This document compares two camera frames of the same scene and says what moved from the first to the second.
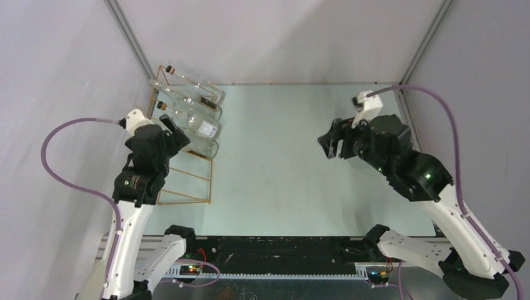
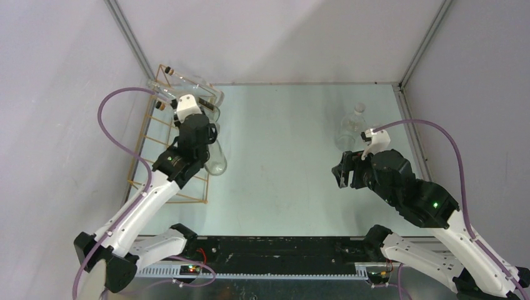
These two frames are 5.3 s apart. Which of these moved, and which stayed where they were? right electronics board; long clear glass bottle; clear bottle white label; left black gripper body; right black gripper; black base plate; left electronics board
Moved: right black gripper; clear bottle white label; long clear glass bottle; left black gripper body
Stayed: right electronics board; left electronics board; black base plate
